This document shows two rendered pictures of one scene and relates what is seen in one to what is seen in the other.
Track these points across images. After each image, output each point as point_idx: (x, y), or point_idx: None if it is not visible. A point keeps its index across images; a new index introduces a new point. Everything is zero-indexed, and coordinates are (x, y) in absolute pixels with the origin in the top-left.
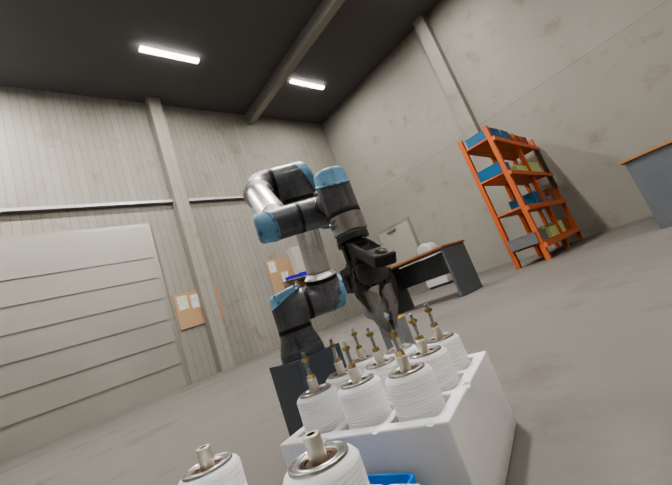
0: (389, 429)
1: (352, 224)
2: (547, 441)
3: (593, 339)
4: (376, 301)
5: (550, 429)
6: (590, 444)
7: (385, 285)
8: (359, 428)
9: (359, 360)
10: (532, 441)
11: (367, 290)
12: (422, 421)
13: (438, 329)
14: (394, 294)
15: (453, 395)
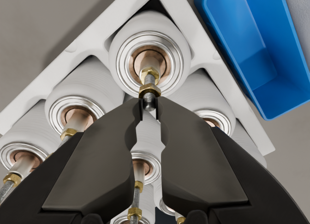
0: (207, 37)
1: None
2: (39, 36)
3: None
4: (178, 146)
5: (25, 48)
6: None
7: (87, 200)
8: (219, 85)
9: (140, 220)
10: (49, 48)
11: (219, 207)
12: (175, 3)
13: (15, 166)
14: (75, 151)
15: (104, 32)
